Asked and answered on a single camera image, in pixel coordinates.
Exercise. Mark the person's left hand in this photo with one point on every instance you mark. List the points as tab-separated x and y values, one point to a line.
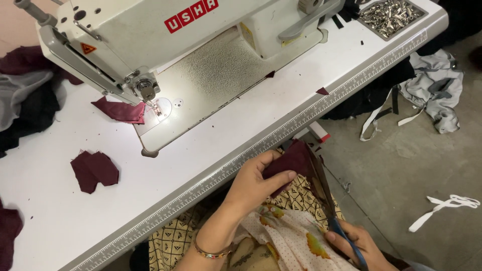
248	188

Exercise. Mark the person's right hand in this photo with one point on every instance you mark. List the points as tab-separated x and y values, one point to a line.
361	246

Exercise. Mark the maroon fabric piece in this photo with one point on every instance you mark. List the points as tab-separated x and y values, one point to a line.
120	110
297	160

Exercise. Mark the printed measuring scale strip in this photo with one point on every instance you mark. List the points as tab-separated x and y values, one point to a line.
263	145

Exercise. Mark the white floral dotted scarf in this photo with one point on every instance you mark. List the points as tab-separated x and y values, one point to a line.
290	237

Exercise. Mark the gold multicoloured bangle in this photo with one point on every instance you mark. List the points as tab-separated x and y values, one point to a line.
212	254

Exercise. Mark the red white table fitting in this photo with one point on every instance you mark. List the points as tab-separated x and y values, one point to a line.
319	132

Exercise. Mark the yellow black patterned garment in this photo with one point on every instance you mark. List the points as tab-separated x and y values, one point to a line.
173	241

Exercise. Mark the white ribbon strip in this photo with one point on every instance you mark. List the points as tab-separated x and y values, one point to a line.
444	206

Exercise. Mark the small maroon fabric scrap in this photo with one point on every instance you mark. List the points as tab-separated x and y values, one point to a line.
322	90
270	74

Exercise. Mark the maroon fabric pieces stack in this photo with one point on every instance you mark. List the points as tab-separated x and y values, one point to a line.
92	171

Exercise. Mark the white industrial sewing machine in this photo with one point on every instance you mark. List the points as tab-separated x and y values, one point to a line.
124	34

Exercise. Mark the black fabric strips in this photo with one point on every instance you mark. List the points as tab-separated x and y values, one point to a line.
346	13

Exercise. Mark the tray of metal zipper sliders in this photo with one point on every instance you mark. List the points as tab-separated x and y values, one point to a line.
389	15

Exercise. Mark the heap of grey black maroon fabric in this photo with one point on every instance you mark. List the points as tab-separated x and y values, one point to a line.
26	98

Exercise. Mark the maroon cloth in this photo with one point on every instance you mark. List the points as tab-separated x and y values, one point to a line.
8	229

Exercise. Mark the black cloth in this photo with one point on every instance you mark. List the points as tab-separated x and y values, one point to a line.
457	22

